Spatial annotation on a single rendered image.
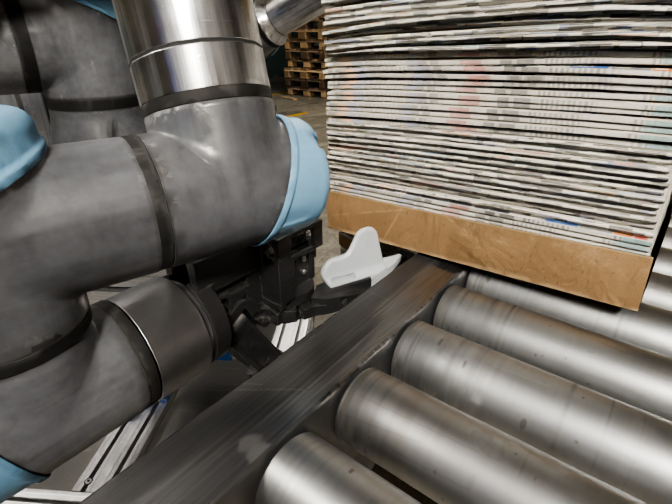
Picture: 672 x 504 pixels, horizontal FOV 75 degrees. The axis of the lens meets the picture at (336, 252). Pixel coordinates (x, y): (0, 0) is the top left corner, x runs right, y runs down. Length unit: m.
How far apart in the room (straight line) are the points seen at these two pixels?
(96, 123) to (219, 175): 0.40
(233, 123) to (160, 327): 0.13
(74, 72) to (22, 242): 0.42
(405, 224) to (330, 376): 0.18
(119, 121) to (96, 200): 0.41
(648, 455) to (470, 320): 0.14
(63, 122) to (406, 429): 0.54
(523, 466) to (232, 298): 0.21
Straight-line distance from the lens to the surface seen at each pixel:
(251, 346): 0.36
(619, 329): 0.40
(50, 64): 0.62
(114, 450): 1.08
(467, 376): 0.30
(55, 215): 0.22
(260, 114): 0.26
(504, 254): 0.38
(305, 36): 7.68
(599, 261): 0.37
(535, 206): 0.37
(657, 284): 0.47
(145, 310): 0.29
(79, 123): 0.63
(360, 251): 0.39
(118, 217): 0.23
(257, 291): 0.36
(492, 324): 0.36
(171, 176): 0.23
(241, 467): 0.24
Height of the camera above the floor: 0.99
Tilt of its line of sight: 27 degrees down
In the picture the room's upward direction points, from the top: straight up
